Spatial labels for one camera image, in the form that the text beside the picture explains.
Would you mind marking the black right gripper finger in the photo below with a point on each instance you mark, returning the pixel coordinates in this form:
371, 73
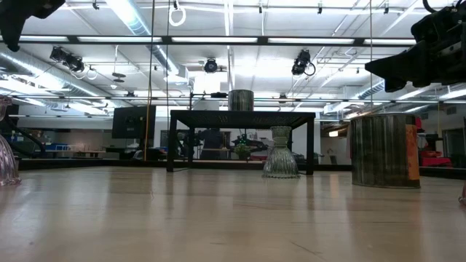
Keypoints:
407, 62
396, 85

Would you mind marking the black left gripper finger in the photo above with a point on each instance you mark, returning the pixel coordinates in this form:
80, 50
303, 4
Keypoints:
11, 29

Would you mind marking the orange label metal candle tin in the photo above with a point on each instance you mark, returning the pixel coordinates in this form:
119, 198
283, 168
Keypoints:
378, 149

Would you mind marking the pink glass candlestick holder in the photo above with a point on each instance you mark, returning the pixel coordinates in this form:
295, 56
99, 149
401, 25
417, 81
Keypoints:
5, 163
463, 198

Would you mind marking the ribbed metal candle tin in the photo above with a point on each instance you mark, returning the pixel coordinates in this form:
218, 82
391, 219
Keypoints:
240, 101

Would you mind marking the neighbouring station robot arm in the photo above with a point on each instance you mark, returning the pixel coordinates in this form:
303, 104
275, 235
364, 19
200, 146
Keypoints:
255, 143

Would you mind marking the red storage bins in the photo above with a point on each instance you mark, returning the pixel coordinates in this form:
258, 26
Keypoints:
435, 162

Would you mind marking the blue storage bins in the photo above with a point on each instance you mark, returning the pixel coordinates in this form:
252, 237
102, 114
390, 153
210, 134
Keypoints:
54, 147

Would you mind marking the clear ribbed glass vase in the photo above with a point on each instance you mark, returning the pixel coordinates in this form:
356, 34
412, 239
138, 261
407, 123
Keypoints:
280, 160

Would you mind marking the black overhead light bar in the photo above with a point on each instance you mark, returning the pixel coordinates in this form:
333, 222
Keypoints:
262, 40

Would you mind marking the black monitor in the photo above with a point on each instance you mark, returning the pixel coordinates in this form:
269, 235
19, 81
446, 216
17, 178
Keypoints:
133, 122

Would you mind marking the black perforated metal shelf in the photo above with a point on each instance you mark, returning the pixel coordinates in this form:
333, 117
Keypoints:
240, 119

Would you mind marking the small potted plant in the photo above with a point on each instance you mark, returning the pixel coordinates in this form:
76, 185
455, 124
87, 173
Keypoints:
242, 151

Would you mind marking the person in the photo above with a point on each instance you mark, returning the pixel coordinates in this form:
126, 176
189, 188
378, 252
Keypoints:
211, 142

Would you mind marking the black aluminium table frame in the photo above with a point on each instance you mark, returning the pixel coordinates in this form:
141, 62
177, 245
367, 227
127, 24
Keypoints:
73, 163

